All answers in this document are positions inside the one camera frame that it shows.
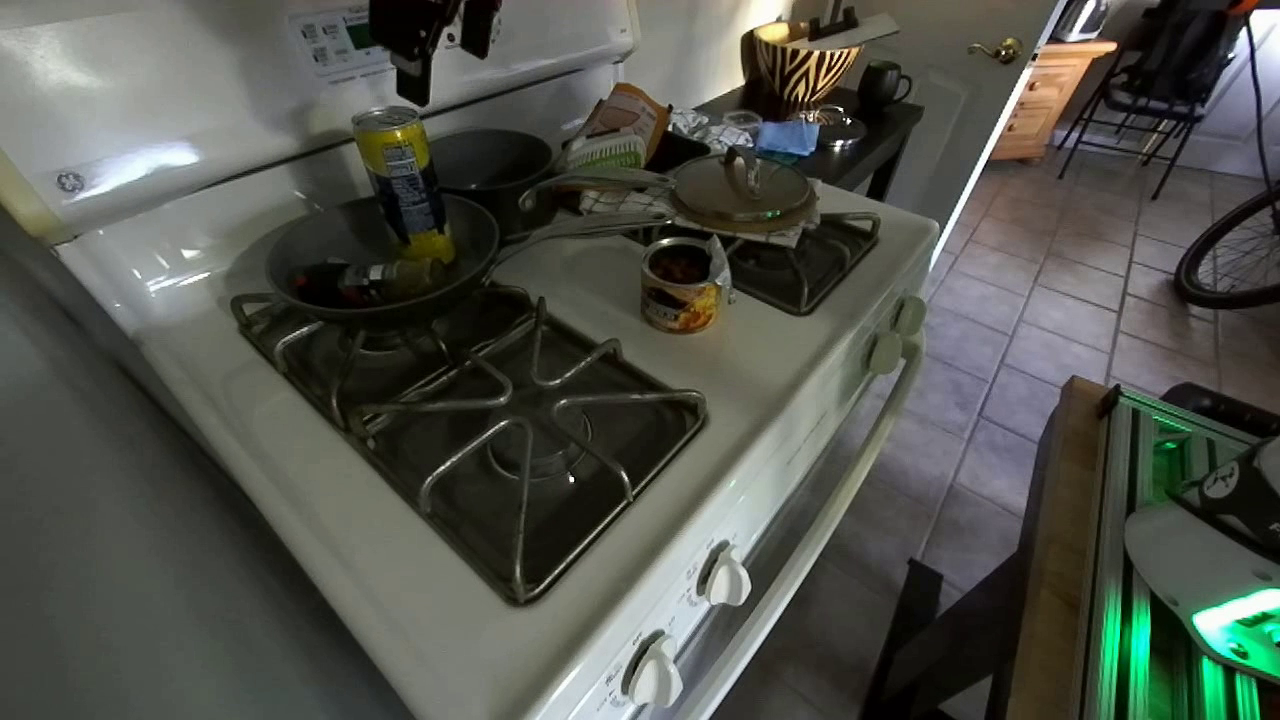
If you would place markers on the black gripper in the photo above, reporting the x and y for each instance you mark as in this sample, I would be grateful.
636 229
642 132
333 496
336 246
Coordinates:
420 22

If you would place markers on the yellow bottle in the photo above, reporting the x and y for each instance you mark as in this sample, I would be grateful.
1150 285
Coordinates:
400 180

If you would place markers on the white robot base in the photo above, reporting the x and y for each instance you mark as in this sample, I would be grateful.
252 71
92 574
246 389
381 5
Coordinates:
1203 561

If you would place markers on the dark frying pan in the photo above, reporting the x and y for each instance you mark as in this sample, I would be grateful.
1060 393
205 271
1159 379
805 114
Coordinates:
313 246

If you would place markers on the glass pot lid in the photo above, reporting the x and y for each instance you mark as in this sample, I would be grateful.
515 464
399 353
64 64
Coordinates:
741 189

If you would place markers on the open tin can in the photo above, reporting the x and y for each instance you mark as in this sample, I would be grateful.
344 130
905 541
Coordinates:
680 285

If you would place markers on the orange card package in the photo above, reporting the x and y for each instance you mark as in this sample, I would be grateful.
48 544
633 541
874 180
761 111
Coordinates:
617 127

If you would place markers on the blue sponge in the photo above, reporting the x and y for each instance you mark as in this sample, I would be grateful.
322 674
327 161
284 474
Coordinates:
787 136

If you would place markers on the zebra pattern bowl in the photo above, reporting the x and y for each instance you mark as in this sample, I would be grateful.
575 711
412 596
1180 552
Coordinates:
798 64

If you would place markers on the black double burner grate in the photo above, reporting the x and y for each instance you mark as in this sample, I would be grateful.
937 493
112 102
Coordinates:
467 442

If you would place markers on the small glass bowl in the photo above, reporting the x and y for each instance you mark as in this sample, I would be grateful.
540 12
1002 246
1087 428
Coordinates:
832 130

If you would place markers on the black single burner grate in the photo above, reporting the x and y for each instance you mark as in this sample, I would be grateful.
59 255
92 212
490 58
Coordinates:
803 272

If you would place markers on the black side table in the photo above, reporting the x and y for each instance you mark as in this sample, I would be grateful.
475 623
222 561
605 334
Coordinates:
874 146

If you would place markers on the black mug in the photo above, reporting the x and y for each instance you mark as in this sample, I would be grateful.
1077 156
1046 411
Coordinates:
880 89

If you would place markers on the white gas stove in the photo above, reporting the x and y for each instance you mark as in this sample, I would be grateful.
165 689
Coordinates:
803 362

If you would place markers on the white stove knob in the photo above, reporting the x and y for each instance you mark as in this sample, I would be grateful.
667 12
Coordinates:
654 676
726 579
887 353
908 313

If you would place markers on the brass door knob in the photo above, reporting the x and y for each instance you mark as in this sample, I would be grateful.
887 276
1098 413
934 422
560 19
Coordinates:
1002 48

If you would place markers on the grey refrigerator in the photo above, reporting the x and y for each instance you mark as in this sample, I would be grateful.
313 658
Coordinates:
132 561

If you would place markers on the wooden dresser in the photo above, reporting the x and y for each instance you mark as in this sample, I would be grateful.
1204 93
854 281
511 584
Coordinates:
1054 102

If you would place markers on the black chair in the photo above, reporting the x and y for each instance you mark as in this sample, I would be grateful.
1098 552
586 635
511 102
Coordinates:
1166 74

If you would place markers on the black stand legs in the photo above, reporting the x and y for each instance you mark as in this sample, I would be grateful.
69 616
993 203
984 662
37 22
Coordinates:
934 643

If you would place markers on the bicycle wheel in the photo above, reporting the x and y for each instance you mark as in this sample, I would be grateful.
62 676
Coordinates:
1204 260

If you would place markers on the wooden board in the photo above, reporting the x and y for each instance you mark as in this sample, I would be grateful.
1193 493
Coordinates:
1060 561

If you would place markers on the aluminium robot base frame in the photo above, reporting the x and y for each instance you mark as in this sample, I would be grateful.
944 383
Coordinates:
1132 584

